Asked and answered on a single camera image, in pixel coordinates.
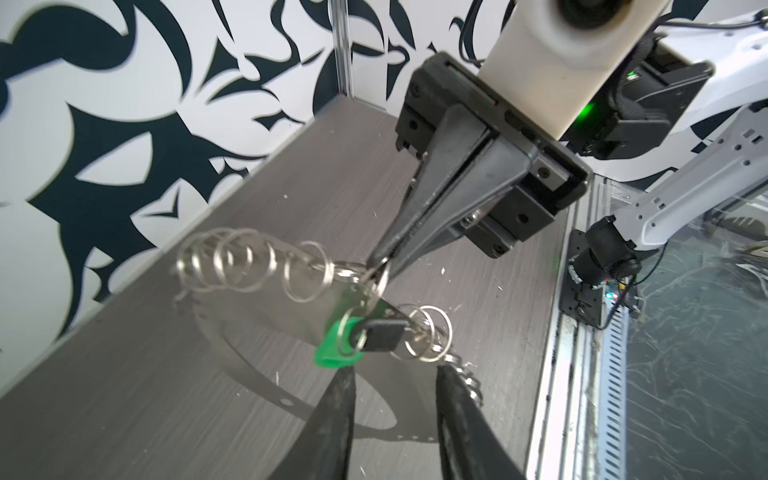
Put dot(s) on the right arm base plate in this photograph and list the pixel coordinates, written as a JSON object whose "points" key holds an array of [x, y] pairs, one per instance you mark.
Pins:
{"points": [[594, 257]]}

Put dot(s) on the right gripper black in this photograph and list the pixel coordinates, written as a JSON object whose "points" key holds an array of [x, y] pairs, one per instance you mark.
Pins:
{"points": [[486, 172]]}

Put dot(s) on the black head key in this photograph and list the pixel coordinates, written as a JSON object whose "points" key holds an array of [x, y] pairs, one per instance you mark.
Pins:
{"points": [[378, 334]]}

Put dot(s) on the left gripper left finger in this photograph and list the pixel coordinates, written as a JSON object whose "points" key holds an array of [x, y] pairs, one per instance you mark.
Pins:
{"points": [[323, 448]]}

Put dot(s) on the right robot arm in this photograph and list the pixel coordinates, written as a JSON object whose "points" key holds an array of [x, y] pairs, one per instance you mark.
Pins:
{"points": [[647, 119]]}

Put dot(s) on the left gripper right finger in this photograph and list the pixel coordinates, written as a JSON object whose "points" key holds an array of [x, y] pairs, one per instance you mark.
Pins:
{"points": [[468, 447]]}

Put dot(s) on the green key tag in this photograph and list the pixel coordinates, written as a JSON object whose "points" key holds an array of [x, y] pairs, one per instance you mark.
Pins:
{"points": [[341, 346]]}

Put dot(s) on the white slotted cable duct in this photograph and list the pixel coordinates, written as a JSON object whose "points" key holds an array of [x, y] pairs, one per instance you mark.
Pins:
{"points": [[611, 436]]}

